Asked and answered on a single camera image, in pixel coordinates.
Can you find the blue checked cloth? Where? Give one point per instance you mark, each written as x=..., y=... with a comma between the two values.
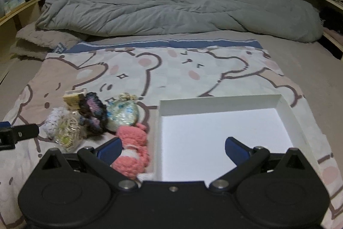
x=59, y=48

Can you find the pink crochet toy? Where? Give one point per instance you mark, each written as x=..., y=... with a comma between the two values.
x=134, y=137

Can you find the white cardboard box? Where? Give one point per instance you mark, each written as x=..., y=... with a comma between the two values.
x=214, y=132

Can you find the grey duvet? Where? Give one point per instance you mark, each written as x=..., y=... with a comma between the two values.
x=160, y=9

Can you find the pale blue tissue pack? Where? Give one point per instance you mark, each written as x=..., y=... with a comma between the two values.
x=14, y=2

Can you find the dark crochet flower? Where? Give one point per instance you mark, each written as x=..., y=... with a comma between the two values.
x=92, y=108

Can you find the white crochet piece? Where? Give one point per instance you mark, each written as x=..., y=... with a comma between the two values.
x=54, y=119

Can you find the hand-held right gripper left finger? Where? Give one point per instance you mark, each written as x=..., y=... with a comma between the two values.
x=110, y=149

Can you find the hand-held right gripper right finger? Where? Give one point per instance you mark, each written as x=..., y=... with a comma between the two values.
x=233, y=149

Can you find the beige fleece blanket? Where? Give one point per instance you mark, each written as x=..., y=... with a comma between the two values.
x=40, y=41

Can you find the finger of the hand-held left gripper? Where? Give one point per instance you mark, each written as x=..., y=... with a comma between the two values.
x=26, y=132

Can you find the bear printed blanket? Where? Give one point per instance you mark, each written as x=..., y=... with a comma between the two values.
x=166, y=70

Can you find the wooden bedside shelf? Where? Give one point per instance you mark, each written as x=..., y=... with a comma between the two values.
x=333, y=40

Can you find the yellow tissue packet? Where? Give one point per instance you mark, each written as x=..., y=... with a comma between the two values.
x=72, y=99

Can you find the blue white shell pouch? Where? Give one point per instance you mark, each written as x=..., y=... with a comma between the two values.
x=123, y=113

